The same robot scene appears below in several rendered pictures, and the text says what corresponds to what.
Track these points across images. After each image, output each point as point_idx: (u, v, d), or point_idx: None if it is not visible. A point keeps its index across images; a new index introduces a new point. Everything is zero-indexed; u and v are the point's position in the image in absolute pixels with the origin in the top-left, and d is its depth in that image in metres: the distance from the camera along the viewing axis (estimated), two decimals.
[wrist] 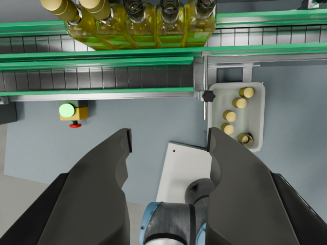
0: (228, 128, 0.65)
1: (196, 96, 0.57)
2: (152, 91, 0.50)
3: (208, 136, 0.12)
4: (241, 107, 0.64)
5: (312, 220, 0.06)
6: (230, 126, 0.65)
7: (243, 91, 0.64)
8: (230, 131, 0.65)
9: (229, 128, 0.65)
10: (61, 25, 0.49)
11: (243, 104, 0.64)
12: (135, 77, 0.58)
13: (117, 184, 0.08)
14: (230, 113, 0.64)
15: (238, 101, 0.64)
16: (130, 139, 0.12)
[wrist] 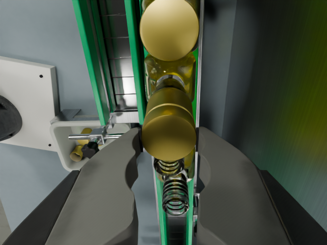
0: (83, 139, 0.57)
1: None
2: (88, 70, 0.32)
3: (196, 136, 0.12)
4: (167, 156, 0.12)
5: (298, 214, 0.07)
6: (87, 141, 0.58)
7: None
8: (81, 142, 0.58)
9: (84, 140, 0.57)
10: None
11: (179, 145, 0.12)
12: (120, 27, 0.37)
13: (126, 184, 0.08)
14: None
15: (151, 128, 0.11)
16: None
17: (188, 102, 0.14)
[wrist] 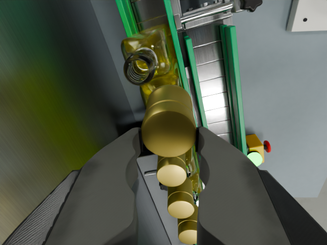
0: None
1: (231, 13, 0.38)
2: (240, 85, 0.37)
3: (196, 136, 0.12)
4: (169, 167, 0.21)
5: (298, 214, 0.07)
6: None
7: None
8: None
9: None
10: None
11: (165, 174, 0.22)
12: (213, 101, 0.47)
13: (126, 184, 0.08)
14: (171, 149, 0.12)
15: (181, 180, 0.22)
16: (142, 138, 0.12)
17: None
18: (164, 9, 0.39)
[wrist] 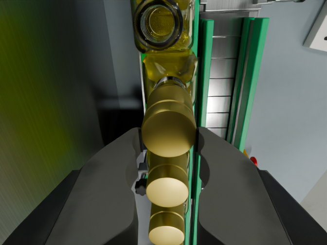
0: None
1: (261, 6, 0.32)
2: (254, 92, 0.31)
3: (196, 136, 0.12)
4: (168, 182, 0.15)
5: (298, 214, 0.07)
6: None
7: None
8: None
9: None
10: None
11: (158, 189, 0.15)
12: (214, 103, 0.42)
13: (126, 184, 0.08)
14: (171, 149, 0.12)
15: (179, 201, 0.16)
16: (142, 138, 0.12)
17: None
18: None
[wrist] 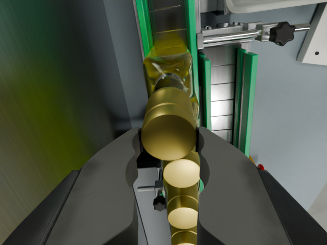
0: (173, 145, 0.12)
1: (251, 38, 0.37)
2: (251, 114, 0.36)
3: (196, 136, 0.12)
4: (184, 210, 0.19)
5: (298, 214, 0.07)
6: (164, 156, 0.12)
7: None
8: (158, 134, 0.11)
9: (169, 147, 0.12)
10: None
11: (177, 217, 0.20)
12: (218, 122, 0.46)
13: (126, 184, 0.08)
14: (185, 182, 0.17)
15: (194, 223, 0.20)
16: None
17: None
18: (183, 24, 0.37)
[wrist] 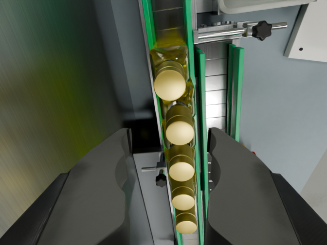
0: (172, 90, 0.20)
1: (241, 35, 0.43)
2: (240, 100, 0.41)
3: (208, 136, 0.12)
4: (181, 165, 0.25)
5: (312, 220, 0.06)
6: (166, 97, 0.21)
7: None
8: (164, 82, 0.20)
9: (170, 91, 0.21)
10: None
11: (176, 170, 0.25)
12: (212, 110, 0.52)
13: (117, 184, 0.08)
14: (182, 140, 0.23)
15: (189, 176, 0.26)
16: (130, 139, 0.12)
17: None
18: (181, 23, 0.43)
